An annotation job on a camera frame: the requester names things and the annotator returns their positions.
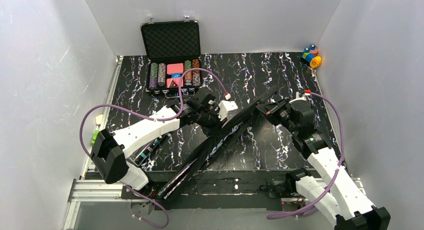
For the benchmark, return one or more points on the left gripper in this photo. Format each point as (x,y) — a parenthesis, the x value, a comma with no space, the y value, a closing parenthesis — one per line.
(214,116)

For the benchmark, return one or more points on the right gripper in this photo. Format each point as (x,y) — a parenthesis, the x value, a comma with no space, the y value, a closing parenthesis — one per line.
(270,110)

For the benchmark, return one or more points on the black racket bag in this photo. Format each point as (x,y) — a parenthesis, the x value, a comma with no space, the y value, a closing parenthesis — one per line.
(220,133)

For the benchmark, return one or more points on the black shuttlecock tube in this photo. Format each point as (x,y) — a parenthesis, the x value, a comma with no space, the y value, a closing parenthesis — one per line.
(141,155)

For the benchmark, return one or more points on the badminton racket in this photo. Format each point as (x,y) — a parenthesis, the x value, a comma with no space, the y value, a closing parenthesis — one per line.
(182,175)

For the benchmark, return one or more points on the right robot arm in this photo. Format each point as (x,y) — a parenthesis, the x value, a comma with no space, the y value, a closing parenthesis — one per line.
(343,204)

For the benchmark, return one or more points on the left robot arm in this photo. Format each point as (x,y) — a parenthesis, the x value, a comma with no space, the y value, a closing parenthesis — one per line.
(111,151)

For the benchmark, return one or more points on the colourful toy blocks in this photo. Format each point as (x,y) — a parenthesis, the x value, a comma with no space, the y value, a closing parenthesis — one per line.
(310,56)

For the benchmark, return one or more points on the black poker chip case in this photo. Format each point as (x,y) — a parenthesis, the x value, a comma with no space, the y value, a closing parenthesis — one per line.
(169,42)

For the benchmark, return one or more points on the chrome case handle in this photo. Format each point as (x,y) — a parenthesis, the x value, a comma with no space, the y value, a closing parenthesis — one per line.
(172,95)

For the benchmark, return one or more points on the beige block on rail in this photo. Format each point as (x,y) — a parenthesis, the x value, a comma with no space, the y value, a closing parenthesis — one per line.
(99,119)

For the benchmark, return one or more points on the green clip on rail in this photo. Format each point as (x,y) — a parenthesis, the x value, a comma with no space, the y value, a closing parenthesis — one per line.
(94,137)

